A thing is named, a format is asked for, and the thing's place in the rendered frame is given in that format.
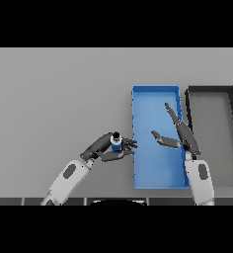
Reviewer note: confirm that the blue bin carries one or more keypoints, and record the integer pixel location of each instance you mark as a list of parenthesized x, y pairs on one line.
[(154, 138)]

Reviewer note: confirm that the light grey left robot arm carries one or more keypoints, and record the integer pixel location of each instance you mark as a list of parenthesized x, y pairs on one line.
[(66, 179)]

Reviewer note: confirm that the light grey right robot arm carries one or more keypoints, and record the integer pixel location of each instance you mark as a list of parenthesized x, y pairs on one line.
[(200, 183)]

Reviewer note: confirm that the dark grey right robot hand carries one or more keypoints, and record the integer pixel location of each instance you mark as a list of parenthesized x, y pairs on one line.
[(184, 135)]

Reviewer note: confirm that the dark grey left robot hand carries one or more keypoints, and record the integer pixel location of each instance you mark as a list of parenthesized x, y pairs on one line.
[(100, 146)]

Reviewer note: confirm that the blue pipe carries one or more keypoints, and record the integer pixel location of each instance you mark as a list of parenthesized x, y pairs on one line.
[(116, 142)]

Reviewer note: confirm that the dark grey bin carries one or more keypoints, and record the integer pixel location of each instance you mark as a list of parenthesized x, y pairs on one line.
[(214, 131)]

